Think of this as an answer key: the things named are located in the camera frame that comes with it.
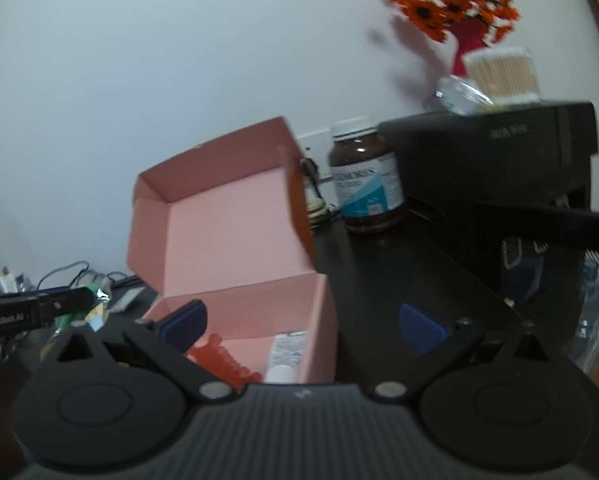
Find pink cardboard box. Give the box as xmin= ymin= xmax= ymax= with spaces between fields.
xmin=126 ymin=116 xmax=338 ymax=386

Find red vase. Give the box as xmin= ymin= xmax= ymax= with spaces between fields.
xmin=452 ymin=19 xmax=486 ymax=78

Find black appliance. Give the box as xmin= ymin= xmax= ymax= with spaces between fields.
xmin=379 ymin=101 xmax=599 ymax=261

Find clear cotton swab jar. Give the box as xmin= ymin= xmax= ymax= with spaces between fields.
xmin=463 ymin=46 xmax=541 ymax=106

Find black looped cable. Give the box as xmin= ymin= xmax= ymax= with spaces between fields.
xmin=38 ymin=260 xmax=130 ymax=301

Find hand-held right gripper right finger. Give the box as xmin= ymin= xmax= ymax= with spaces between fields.
xmin=370 ymin=300 xmax=560 ymax=404

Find brown supplement bottle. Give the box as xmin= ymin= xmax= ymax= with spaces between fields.
xmin=328 ymin=117 xmax=407 ymax=236

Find white cosmetic tube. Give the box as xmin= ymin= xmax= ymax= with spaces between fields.
xmin=263 ymin=330 xmax=311 ymax=385

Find clear plastic wrapper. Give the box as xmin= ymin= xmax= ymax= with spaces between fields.
xmin=433 ymin=75 xmax=495 ymax=116

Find black desktop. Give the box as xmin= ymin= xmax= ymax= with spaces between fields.
xmin=0 ymin=205 xmax=599 ymax=480

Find cream round holder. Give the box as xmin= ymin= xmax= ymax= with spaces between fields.
xmin=304 ymin=180 xmax=340 ymax=228

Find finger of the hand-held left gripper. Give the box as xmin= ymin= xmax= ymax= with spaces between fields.
xmin=26 ymin=286 xmax=96 ymax=322

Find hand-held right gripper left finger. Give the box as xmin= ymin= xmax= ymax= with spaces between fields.
xmin=49 ymin=299 xmax=231 ymax=404

